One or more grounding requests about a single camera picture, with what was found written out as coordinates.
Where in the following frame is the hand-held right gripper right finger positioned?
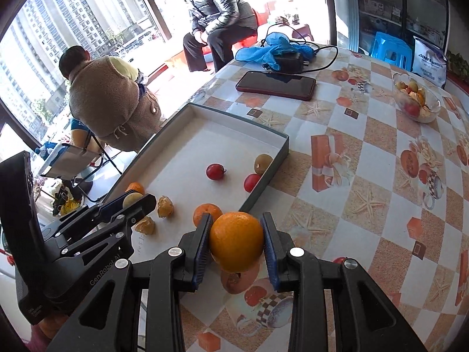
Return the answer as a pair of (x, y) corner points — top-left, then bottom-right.
(260, 212), (428, 352)

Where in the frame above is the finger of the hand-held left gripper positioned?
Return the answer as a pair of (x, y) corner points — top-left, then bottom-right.
(58, 192), (158, 238)
(62, 216), (133, 256)

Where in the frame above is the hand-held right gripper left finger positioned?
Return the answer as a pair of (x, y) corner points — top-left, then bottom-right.
(52, 213), (214, 352)

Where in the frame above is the tan round longan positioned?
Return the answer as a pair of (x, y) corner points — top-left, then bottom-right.
(122, 192), (142, 209)
(254, 153), (274, 176)

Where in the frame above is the tan walnut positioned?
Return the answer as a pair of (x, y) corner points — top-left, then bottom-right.
(157, 196), (175, 218)
(134, 216), (156, 235)

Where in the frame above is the large orange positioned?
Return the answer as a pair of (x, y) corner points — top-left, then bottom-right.
(209, 211), (265, 274)

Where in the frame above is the medium orange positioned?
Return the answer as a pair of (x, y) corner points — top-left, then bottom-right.
(193, 202), (224, 229)

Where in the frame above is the grey shallow box tray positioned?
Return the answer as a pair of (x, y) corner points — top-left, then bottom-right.
(106, 103), (290, 265)

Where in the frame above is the grey flat board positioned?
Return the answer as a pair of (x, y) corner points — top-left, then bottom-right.
(40, 143), (102, 181)

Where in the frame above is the smartphone with red case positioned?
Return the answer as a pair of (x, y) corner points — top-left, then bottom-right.
(235, 70), (317, 102)

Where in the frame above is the heap of apples and oranges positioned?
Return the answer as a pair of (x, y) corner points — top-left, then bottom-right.
(397, 79), (436, 121)

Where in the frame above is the clear glass bowl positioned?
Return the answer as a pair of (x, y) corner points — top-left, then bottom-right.
(392, 72), (441, 124)

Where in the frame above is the blue plastic stool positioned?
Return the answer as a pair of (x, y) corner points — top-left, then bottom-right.
(370, 31), (413, 70)

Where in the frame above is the white plastic bag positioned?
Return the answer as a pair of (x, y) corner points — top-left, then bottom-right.
(412, 36), (448, 89)

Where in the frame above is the grey curtain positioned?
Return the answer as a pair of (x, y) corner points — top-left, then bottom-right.
(322, 0), (361, 52)

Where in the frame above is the green potted plant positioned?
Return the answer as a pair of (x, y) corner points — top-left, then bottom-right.
(444, 50), (469, 78)

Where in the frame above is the glass door display cabinet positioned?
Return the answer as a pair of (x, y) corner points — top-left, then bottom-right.
(354, 0), (451, 54)

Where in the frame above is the black cable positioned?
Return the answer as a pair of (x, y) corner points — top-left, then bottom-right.
(262, 23), (339, 74)

